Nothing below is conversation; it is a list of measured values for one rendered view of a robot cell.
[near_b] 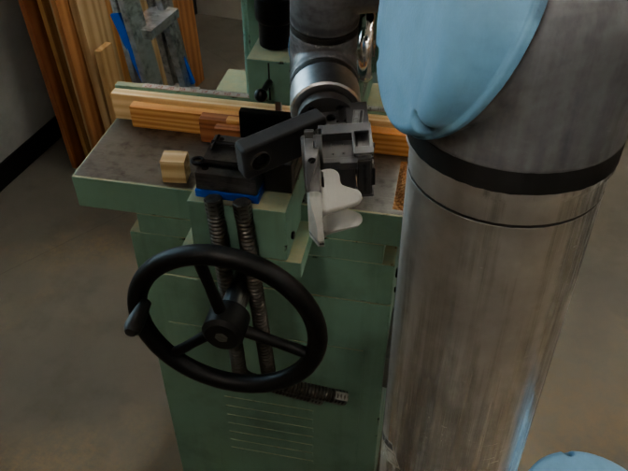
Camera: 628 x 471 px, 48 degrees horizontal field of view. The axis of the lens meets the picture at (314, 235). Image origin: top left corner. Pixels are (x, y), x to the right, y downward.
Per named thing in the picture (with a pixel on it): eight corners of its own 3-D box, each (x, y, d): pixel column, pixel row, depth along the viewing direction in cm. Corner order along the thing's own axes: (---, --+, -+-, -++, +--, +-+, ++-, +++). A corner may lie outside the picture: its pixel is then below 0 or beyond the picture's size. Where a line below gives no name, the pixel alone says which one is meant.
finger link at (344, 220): (365, 241, 75) (359, 179, 81) (309, 244, 75) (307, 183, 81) (365, 260, 77) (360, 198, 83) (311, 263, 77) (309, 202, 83)
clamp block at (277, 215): (191, 249, 103) (183, 199, 97) (218, 192, 113) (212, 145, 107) (290, 262, 100) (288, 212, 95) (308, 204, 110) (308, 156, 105)
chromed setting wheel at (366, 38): (351, 95, 118) (354, 24, 110) (362, 61, 128) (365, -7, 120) (369, 97, 118) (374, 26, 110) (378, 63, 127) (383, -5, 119)
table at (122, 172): (49, 244, 108) (39, 213, 104) (127, 136, 131) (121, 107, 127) (449, 299, 99) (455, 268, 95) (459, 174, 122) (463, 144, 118)
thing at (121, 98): (115, 118, 124) (109, 92, 121) (120, 112, 125) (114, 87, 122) (461, 156, 115) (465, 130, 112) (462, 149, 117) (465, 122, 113)
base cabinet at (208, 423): (182, 487, 168) (133, 271, 122) (247, 311, 211) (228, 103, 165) (370, 521, 162) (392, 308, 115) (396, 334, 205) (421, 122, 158)
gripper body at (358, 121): (374, 154, 78) (365, 86, 86) (296, 159, 78) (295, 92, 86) (374, 202, 84) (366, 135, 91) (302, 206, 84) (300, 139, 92)
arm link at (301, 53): (288, 2, 96) (288, 64, 103) (288, 56, 87) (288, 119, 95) (357, 2, 96) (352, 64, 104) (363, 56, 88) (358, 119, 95)
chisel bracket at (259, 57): (249, 108, 110) (245, 58, 105) (270, 66, 120) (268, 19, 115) (294, 113, 109) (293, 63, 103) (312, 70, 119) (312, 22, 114)
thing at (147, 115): (133, 126, 122) (128, 106, 119) (136, 121, 123) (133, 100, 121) (500, 167, 113) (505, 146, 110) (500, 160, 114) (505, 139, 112)
